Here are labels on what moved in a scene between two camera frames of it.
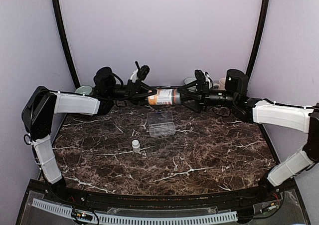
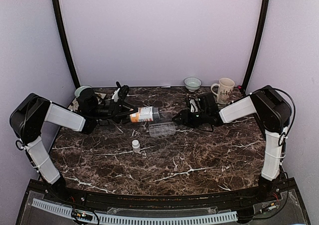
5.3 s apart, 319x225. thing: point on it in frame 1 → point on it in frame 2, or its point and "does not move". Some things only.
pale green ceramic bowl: x=84 y=89 does not move
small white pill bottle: x=136 y=145 does not move
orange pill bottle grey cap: x=164 y=97 → x=145 y=114
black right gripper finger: x=191 y=88 → x=184 y=117
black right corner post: x=261 y=31 does not move
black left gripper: x=134 y=89 → x=117 y=111
